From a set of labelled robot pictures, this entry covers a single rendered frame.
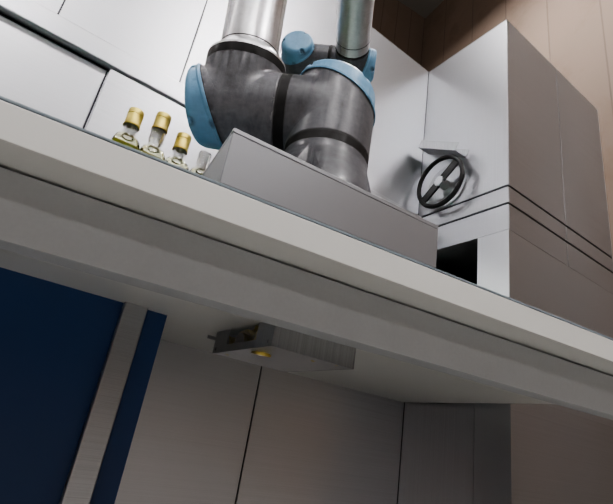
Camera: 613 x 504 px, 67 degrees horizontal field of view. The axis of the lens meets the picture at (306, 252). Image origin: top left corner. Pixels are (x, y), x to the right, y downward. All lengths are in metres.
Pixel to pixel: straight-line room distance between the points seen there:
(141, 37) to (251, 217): 1.07
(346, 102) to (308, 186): 0.19
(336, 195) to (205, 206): 0.15
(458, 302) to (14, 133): 0.46
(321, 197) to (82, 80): 0.94
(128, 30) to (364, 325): 1.13
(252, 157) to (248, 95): 0.20
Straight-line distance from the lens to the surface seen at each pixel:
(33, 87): 1.29
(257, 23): 0.73
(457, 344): 0.61
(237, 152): 0.46
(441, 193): 1.79
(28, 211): 0.45
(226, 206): 0.43
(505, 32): 2.06
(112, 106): 1.28
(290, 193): 0.46
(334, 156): 0.57
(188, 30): 1.53
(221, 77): 0.67
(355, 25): 1.05
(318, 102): 0.63
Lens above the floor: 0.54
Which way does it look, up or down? 22 degrees up
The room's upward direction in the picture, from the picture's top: 10 degrees clockwise
